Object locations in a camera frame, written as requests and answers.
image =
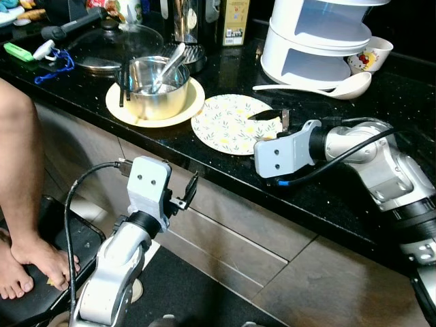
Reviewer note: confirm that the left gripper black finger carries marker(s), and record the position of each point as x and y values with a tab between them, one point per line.
191	185

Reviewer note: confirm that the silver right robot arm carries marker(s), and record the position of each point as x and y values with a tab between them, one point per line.
381	163

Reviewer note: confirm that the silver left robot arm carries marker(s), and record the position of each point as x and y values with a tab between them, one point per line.
116	272

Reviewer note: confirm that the grey drawer front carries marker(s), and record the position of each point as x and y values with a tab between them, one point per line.
225	212
225	245

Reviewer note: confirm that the white floral plate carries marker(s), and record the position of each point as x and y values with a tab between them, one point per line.
225	129

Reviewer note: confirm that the white ceramic soup spoon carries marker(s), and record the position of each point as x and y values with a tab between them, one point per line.
347	87

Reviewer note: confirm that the steel pot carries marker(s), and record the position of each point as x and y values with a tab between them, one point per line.
157	105

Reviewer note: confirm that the beige slipper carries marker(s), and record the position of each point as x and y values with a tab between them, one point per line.
136	289

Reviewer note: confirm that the yellow carton box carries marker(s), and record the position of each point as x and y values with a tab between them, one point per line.
234	24

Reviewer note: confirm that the black floor mat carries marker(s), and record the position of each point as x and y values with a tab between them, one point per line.
204	300

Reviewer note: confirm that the yellow plate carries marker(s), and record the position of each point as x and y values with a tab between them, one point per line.
116	110

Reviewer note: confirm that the steel spoon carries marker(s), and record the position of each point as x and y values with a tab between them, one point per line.
170	65

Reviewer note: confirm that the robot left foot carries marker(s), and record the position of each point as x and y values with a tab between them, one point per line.
162	321

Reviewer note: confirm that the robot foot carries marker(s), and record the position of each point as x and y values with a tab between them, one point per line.
251	323
162	321

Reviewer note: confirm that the black chopstick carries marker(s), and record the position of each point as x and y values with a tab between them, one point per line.
128	82
122	85

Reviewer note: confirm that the steel tumbler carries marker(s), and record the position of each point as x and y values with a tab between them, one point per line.
185	20

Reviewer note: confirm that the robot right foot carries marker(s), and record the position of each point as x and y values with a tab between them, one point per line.
251	323

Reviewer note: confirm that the glass pan lid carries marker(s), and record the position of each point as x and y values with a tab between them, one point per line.
109	54

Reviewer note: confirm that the person bare leg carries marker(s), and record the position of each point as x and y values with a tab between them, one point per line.
20	170
13	272

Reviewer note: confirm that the black stool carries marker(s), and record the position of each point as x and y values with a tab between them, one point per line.
41	311

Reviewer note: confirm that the green lighter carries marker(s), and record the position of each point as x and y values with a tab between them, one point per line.
18	52

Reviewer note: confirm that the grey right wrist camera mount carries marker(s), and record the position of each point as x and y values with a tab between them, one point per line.
286	150

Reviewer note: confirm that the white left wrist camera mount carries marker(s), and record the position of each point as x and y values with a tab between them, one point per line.
148	184

